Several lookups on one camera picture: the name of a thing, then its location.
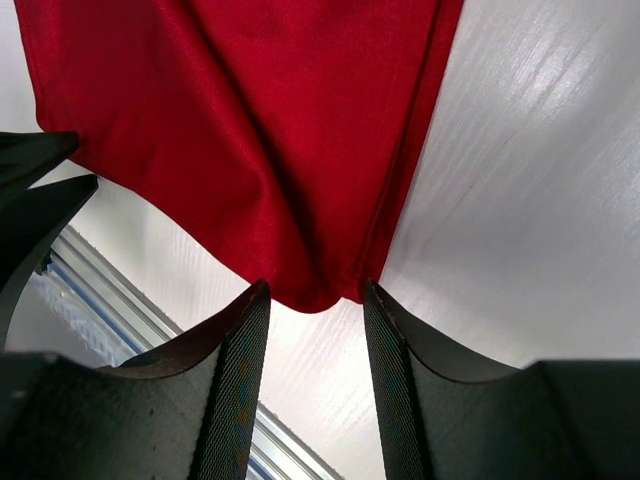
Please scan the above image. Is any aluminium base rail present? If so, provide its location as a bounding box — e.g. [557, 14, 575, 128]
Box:
[29, 224, 346, 480]

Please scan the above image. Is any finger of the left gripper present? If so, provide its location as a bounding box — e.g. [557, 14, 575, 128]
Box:
[1, 131, 80, 200]
[1, 174, 98, 343]

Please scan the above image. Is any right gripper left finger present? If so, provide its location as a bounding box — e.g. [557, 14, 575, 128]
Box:
[1, 280, 271, 479]

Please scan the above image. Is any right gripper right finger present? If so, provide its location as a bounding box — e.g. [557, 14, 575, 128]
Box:
[364, 282, 639, 479]

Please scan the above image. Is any red cloth napkin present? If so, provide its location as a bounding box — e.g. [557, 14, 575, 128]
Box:
[16, 1, 463, 313]

